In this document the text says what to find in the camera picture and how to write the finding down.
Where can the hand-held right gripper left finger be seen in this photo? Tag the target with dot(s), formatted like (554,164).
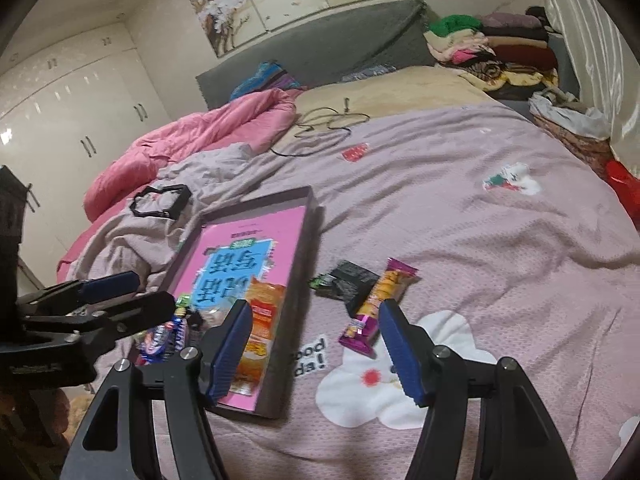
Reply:
(230,350)

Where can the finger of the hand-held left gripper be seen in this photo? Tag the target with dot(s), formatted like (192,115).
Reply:
(110,285)
(140,310)

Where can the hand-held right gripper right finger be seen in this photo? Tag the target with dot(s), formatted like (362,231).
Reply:
(400,345)

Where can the blue snack packet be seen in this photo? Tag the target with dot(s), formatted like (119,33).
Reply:
(160,340)

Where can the yellow rice cracker packet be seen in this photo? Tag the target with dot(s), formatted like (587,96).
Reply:
(260,325)

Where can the purple yellow snack bar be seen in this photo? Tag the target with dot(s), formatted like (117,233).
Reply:
(385,290)

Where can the dark rectangular tray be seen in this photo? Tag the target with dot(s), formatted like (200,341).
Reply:
(297,310)

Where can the green snack packet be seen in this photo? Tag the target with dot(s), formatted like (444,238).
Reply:
(182,301)

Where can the black snack packet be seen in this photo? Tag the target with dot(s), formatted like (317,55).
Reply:
(350,277)

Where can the pink book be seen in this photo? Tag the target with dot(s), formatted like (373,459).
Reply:
(280,240)

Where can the lilac printed bedspread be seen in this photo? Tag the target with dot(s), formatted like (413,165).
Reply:
(475,240)

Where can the white wardrobe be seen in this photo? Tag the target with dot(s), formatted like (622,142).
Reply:
(75,110)

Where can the pink quilt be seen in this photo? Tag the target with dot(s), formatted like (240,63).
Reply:
(200,130)

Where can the small red packet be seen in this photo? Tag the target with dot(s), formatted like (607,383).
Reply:
(356,152)

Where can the beige blanket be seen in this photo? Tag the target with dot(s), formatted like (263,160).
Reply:
(425,90)

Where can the blue striped cloth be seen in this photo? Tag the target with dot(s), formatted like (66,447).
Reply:
(262,77)

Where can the brown patterned cloth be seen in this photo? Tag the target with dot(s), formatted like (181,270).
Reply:
(585,147)

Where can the dark patterned cloth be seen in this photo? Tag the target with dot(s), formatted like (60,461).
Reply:
(367,74)

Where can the red bag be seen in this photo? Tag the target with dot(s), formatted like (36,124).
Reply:
(622,180)

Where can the white crumpled cloth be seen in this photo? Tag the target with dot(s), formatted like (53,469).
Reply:
(575,120)

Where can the grey padded headboard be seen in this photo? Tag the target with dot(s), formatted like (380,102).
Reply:
(350,40)

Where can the pile of folded clothes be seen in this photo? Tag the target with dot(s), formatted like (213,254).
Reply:
(510,50)

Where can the white satin curtain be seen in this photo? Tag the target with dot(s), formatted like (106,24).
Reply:
(610,60)

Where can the black plastic frame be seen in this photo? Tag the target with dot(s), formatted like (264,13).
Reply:
(175,200)

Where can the wall painting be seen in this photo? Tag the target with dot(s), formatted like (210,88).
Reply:
(235,10)

